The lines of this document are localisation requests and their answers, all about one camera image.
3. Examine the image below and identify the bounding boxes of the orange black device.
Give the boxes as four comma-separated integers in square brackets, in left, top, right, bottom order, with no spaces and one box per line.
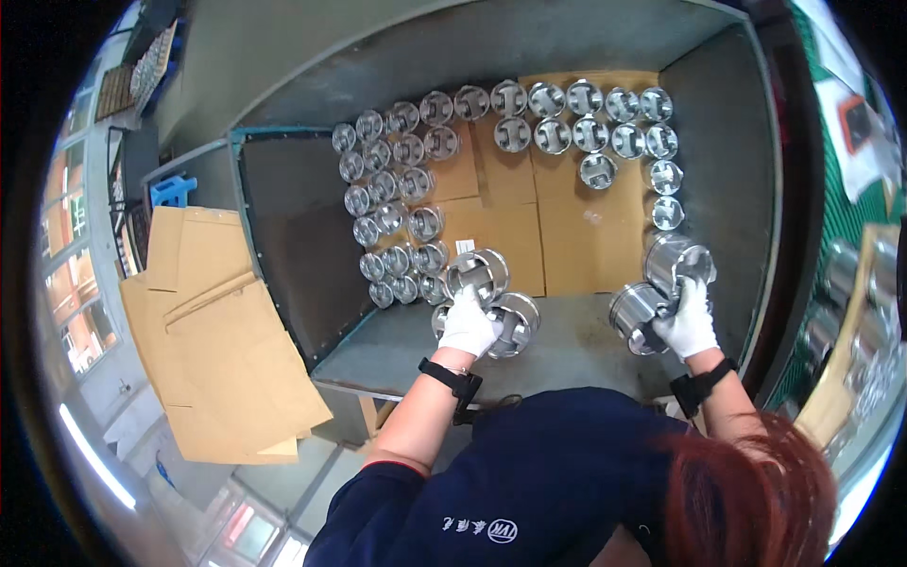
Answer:
[840,94,877,154]

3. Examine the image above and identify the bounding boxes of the silver piston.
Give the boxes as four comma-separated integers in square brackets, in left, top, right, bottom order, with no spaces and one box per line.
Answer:
[445,247,511,304]
[642,232,718,299]
[608,281,676,357]
[431,291,541,360]

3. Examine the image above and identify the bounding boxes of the black metal rack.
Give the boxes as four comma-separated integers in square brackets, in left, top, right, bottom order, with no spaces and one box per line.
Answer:
[105,126,154,279]

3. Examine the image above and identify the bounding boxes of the grey metal crate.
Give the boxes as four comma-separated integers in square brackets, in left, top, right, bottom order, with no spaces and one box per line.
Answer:
[228,0,785,402]

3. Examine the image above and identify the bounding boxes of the blue plastic stool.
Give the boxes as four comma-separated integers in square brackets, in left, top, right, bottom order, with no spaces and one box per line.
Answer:
[149,174,198,209]

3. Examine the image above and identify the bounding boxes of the stack of loose cardboard sheets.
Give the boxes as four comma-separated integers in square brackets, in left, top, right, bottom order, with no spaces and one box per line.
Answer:
[118,206,334,466]

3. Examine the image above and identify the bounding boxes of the tray of metal parts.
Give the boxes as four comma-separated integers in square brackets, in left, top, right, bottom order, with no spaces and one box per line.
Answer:
[94,20,180,123]

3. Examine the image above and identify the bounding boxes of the green conveyor belt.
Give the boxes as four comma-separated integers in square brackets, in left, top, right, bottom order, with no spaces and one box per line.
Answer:
[768,6,907,413]

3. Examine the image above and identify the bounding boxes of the white paper sheet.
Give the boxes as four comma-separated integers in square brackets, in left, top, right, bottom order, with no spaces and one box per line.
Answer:
[812,75,904,205]

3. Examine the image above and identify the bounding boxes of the person's right hand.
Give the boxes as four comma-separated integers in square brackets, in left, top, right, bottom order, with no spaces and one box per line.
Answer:
[651,275,721,361]

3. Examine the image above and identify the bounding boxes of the black wrist band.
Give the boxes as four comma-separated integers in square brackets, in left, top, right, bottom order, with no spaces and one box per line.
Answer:
[417,357,484,427]
[669,357,740,420]

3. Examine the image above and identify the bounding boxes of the person's body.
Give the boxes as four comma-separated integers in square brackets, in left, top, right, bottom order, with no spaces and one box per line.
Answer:
[303,386,841,567]

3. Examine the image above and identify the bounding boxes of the person's left hand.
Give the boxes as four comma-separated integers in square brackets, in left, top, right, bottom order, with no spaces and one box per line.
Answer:
[437,285,505,360]

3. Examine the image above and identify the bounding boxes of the brown cardboard liner sheet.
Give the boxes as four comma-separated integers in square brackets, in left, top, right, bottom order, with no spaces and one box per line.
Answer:
[397,69,661,299]

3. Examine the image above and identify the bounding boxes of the rows of small silver pistons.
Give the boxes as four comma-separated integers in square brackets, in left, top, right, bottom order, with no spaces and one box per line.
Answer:
[331,78,686,310]

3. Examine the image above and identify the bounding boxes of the wooden table with metal parts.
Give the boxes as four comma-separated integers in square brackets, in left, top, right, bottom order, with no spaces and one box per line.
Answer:
[792,224,907,455]

